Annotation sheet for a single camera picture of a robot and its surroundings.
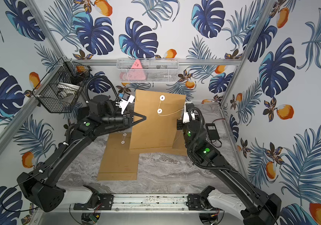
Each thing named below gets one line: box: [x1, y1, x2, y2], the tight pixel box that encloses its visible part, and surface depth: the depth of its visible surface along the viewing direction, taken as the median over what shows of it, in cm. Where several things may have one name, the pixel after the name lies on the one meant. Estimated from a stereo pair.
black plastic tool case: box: [88, 94, 115, 117], surface depth 53 cm
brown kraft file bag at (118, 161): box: [97, 132, 141, 181], surface depth 89 cm
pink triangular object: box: [119, 59, 146, 81], surface depth 92 cm
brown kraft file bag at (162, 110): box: [129, 89, 187, 150], surface depth 65 cm
